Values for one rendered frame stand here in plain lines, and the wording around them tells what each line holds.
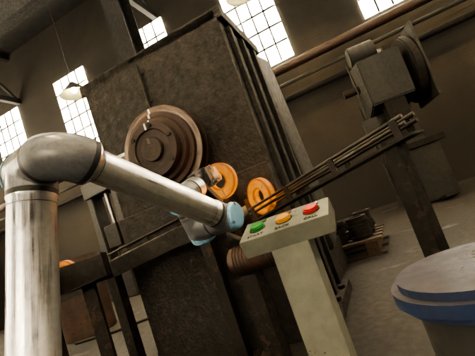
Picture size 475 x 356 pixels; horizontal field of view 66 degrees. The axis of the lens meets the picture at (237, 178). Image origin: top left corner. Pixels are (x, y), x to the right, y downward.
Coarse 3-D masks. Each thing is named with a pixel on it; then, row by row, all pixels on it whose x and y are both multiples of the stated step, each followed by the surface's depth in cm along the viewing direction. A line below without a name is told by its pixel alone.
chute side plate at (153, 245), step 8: (176, 232) 185; (184, 232) 183; (160, 240) 188; (168, 240) 187; (176, 240) 185; (184, 240) 183; (144, 248) 192; (152, 248) 190; (160, 248) 189; (168, 248) 187; (128, 256) 196; (136, 256) 194; (144, 256) 192; (152, 256) 190; (112, 264) 200; (120, 264) 198; (128, 264) 196; (136, 264) 194; (112, 272) 200; (120, 272) 198; (104, 280) 202; (64, 296) 212; (72, 296) 210
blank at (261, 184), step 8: (248, 184) 158; (256, 184) 153; (264, 184) 149; (248, 192) 159; (256, 192) 157; (264, 192) 150; (272, 192) 148; (256, 200) 157; (256, 208) 157; (264, 208) 152; (272, 208) 151
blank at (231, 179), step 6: (216, 168) 155; (222, 168) 154; (228, 168) 152; (222, 174) 154; (228, 174) 153; (234, 174) 152; (228, 180) 153; (234, 180) 152; (216, 186) 158; (228, 186) 153; (234, 186) 152; (216, 192) 155; (222, 192) 154; (228, 192) 153
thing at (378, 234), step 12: (360, 216) 313; (336, 228) 320; (348, 228) 317; (360, 228) 311; (372, 228) 333; (348, 240) 341; (360, 240) 310; (372, 240) 300; (348, 252) 346; (372, 252) 301; (384, 252) 297
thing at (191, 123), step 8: (144, 112) 192; (152, 112) 190; (176, 112) 185; (184, 112) 183; (136, 120) 194; (184, 120) 183; (192, 120) 182; (192, 128) 182; (200, 128) 187; (128, 136) 196; (200, 136) 180; (200, 144) 180; (200, 152) 180; (128, 160) 196; (200, 160) 180; (192, 168) 182
